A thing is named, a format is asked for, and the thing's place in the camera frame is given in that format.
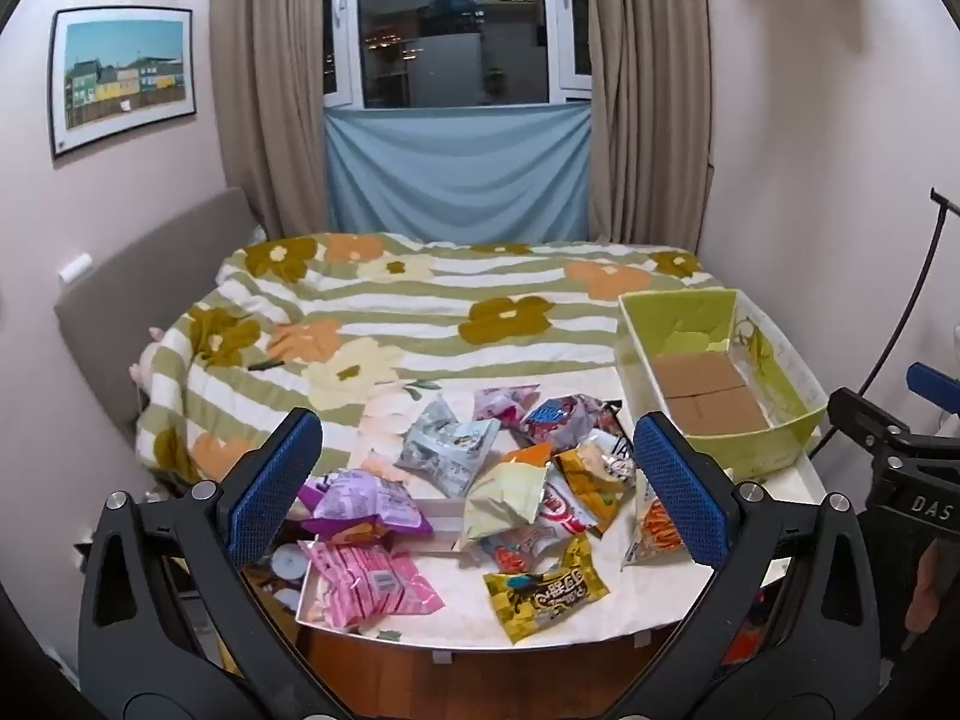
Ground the yellow black candy packet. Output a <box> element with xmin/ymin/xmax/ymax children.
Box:
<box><xmin>482</xmin><ymin>536</ymin><xmax>610</xmax><ymax>646</ymax></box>

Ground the beige curtain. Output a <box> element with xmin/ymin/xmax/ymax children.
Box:
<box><xmin>581</xmin><ymin>0</ymin><xmax>717</xmax><ymax>260</ymax></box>
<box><xmin>210</xmin><ymin>0</ymin><xmax>335</xmax><ymax>237</ymax></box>

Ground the red white snack packet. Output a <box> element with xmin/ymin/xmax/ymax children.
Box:
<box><xmin>536</xmin><ymin>476</ymin><xmax>601</xmax><ymax>537</ymax></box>
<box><xmin>476</xmin><ymin>521</ymin><xmax>571</xmax><ymax>575</ymax></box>

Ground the white framed window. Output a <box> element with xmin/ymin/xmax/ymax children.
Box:
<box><xmin>322</xmin><ymin>0</ymin><xmax>597</xmax><ymax>110</ymax></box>

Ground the black cable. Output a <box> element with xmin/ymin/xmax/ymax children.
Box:
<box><xmin>810</xmin><ymin>187</ymin><xmax>960</xmax><ymax>466</ymax></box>

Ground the pink plush toy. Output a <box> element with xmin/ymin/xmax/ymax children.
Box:
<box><xmin>129</xmin><ymin>326</ymin><xmax>166</xmax><ymax>391</ymax></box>

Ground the green paper box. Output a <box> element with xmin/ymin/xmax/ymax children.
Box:
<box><xmin>616</xmin><ymin>287</ymin><xmax>830</xmax><ymax>482</ymax></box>

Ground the small orange snack packet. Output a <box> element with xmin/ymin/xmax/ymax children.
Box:
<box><xmin>499</xmin><ymin>442</ymin><xmax>556</xmax><ymax>473</ymax></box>

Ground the green striped floral blanket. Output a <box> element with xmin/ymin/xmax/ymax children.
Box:
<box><xmin>135</xmin><ymin>231</ymin><xmax>751</xmax><ymax>511</ymax></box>

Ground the grey silver snack packet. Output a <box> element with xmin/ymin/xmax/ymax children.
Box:
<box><xmin>395</xmin><ymin>397</ymin><xmax>502</xmax><ymax>497</ymax></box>

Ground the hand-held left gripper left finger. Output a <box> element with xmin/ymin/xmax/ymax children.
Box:
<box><xmin>79</xmin><ymin>406</ymin><xmax>353</xmax><ymax>720</ymax></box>

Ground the purple snack packet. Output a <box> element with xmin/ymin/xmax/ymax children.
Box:
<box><xmin>298</xmin><ymin>469</ymin><xmax>434</xmax><ymax>545</ymax></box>

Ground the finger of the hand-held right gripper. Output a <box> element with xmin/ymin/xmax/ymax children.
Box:
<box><xmin>905</xmin><ymin>361</ymin><xmax>960</xmax><ymax>412</ymax></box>
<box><xmin>826</xmin><ymin>386</ymin><xmax>960</xmax><ymax>470</ymax></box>

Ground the brown cardboard piece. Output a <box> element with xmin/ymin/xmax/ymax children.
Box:
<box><xmin>666</xmin><ymin>386</ymin><xmax>773</xmax><ymax>436</ymax></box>
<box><xmin>649</xmin><ymin>351</ymin><xmax>747</xmax><ymax>398</ymax></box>

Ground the framed houses picture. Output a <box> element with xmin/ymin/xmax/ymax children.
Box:
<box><xmin>49</xmin><ymin>6</ymin><xmax>197</xmax><ymax>160</ymax></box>

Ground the cream green snack packet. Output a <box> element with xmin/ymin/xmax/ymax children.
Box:
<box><xmin>461</xmin><ymin>460</ymin><xmax>560</xmax><ymax>548</ymax></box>

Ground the blue red snack packet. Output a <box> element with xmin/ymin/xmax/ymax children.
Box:
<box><xmin>521</xmin><ymin>394</ymin><xmax>623</xmax><ymax>447</ymax></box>

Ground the grey padded headboard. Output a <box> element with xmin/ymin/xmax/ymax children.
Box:
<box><xmin>54</xmin><ymin>187</ymin><xmax>260</xmax><ymax>443</ymax></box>

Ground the pink silver snack packet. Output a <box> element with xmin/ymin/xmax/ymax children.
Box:
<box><xmin>472</xmin><ymin>384</ymin><xmax>542</xmax><ymax>428</ymax></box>

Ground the light blue cloth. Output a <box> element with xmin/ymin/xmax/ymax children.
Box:
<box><xmin>322</xmin><ymin>101</ymin><xmax>593</xmax><ymax>247</ymax></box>

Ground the orange striped snack packet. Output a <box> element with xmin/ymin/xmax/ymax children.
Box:
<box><xmin>621</xmin><ymin>476</ymin><xmax>695</xmax><ymax>569</ymax></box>

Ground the yellow potato chips packet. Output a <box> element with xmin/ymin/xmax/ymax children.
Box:
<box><xmin>553</xmin><ymin>427</ymin><xmax>638</xmax><ymax>537</ymax></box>

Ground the person's right hand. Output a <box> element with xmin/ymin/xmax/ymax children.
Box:
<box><xmin>906</xmin><ymin>538</ymin><xmax>949</xmax><ymax>635</ymax></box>

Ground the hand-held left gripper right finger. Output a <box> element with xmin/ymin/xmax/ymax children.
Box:
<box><xmin>600</xmin><ymin>411</ymin><xmax>880</xmax><ymax>720</ymax></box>

